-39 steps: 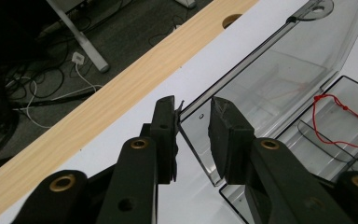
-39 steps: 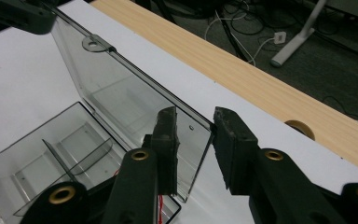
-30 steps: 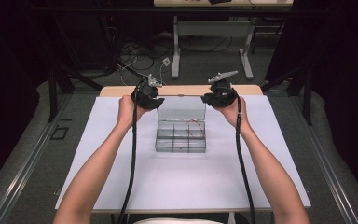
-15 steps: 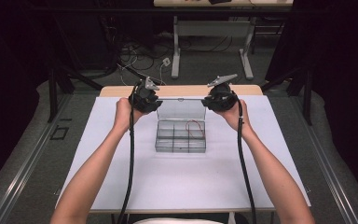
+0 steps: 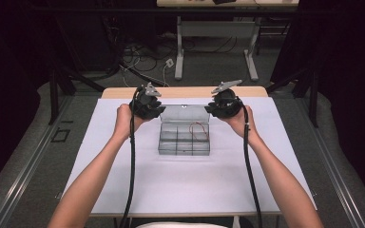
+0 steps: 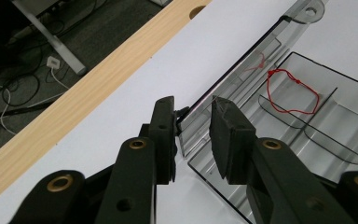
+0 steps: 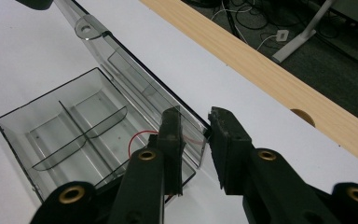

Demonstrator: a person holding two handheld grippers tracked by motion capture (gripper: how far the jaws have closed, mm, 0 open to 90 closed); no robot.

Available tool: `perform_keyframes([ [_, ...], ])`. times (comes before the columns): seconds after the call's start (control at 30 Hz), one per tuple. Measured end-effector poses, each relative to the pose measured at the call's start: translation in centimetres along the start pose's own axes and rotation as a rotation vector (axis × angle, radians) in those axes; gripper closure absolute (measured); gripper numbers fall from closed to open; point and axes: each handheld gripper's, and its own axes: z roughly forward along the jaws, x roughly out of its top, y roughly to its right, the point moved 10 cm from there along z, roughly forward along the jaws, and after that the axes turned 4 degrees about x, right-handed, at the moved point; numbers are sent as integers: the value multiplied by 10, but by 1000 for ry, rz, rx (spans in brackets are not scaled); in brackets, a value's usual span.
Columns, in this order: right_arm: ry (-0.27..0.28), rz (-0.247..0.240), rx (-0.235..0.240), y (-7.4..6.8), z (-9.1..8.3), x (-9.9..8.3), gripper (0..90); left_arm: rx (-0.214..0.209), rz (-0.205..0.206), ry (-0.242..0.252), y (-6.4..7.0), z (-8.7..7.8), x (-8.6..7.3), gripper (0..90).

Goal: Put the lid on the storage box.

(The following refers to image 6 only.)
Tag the light wooden table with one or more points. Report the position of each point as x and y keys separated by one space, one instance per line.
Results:
x=74 y=102

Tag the white-framed desk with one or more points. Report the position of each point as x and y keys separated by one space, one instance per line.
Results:
x=59 y=46

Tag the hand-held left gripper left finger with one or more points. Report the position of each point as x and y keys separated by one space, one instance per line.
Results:
x=163 y=140

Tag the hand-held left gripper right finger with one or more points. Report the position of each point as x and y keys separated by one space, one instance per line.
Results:
x=233 y=143

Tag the clear grey compartment box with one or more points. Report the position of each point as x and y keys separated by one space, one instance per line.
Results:
x=338 y=124

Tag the white power adapter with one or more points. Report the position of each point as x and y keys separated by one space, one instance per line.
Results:
x=53 y=62

